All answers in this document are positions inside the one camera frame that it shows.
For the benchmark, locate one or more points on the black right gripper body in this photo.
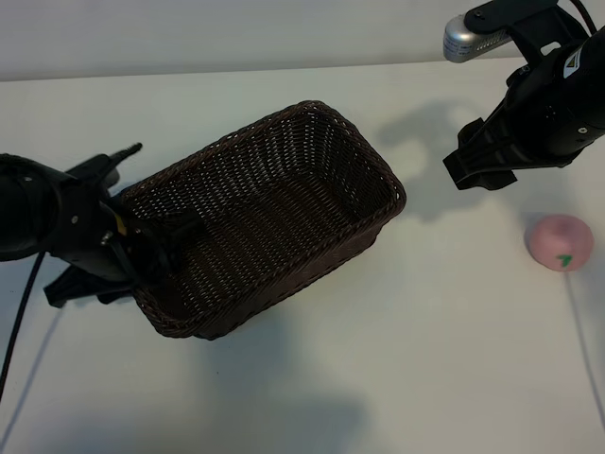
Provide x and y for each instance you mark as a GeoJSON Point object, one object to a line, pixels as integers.
{"type": "Point", "coordinates": [543, 118]}

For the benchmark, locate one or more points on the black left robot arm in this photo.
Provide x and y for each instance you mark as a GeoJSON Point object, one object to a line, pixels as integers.
{"type": "Point", "coordinates": [23, 213]}

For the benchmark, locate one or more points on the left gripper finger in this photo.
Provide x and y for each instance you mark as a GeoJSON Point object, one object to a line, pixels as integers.
{"type": "Point", "coordinates": [186, 227]}
{"type": "Point", "coordinates": [160, 262]}

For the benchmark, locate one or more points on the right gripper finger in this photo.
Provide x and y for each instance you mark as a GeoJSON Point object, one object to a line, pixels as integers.
{"type": "Point", "coordinates": [475, 156]}
{"type": "Point", "coordinates": [498, 181]}

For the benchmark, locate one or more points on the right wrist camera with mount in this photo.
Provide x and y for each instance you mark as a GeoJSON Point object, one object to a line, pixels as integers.
{"type": "Point", "coordinates": [458, 40]}

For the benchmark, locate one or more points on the pink toy peach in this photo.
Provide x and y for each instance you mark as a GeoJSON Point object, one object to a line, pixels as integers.
{"type": "Point", "coordinates": [558, 239]}

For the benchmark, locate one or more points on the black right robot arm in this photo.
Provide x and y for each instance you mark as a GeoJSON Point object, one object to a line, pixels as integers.
{"type": "Point", "coordinates": [599, 52]}

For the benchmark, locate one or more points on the dark brown wicker basket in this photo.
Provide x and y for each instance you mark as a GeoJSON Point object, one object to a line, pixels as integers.
{"type": "Point", "coordinates": [283, 213]}

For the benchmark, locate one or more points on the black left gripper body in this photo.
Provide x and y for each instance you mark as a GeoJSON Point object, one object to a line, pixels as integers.
{"type": "Point", "coordinates": [127, 246]}

